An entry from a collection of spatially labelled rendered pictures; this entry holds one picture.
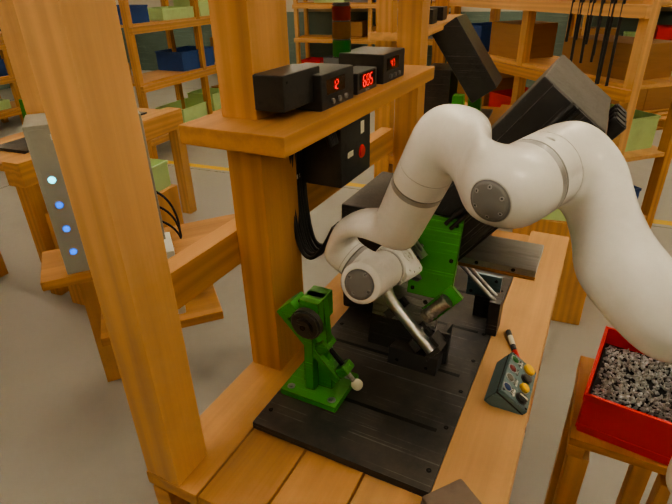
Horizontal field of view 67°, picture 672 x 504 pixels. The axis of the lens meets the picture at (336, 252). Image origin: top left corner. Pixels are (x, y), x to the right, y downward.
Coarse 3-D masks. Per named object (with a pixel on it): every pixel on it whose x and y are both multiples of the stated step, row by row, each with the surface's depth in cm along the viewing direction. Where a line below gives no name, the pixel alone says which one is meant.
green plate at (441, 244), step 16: (432, 224) 125; (448, 224) 124; (432, 240) 126; (448, 240) 124; (432, 256) 127; (448, 256) 125; (432, 272) 128; (448, 272) 126; (416, 288) 130; (432, 288) 129
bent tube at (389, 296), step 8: (416, 248) 123; (416, 256) 125; (424, 256) 123; (392, 288) 130; (384, 296) 130; (392, 296) 129; (392, 304) 129; (400, 304) 129; (400, 312) 129; (400, 320) 129; (408, 320) 128; (408, 328) 128; (416, 328) 128; (416, 336) 128; (424, 336) 128; (424, 344) 127; (432, 344) 127
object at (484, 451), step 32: (544, 256) 182; (512, 288) 164; (544, 288) 163; (512, 320) 149; (544, 320) 148; (480, 384) 126; (480, 416) 116; (512, 416) 116; (448, 448) 109; (480, 448) 108; (512, 448) 108; (448, 480) 102; (480, 480) 102; (512, 480) 102
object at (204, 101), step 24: (120, 0) 510; (192, 0) 607; (120, 24) 522; (144, 24) 541; (168, 24) 567; (192, 24) 604; (168, 48) 648; (192, 48) 670; (168, 72) 615; (192, 72) 625; (216, 72) 661; (144, 96) 556; (192, 96) 690; (216, 96) 686
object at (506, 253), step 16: (496, 240) 144; (512, 240) 143; (464, 256) 136; (480, 256) 136; (496, 256) 135; (512, 256) 135; (528, 256) 135; (496, 272) 133; (512, 272) 131; (528, 272) 129
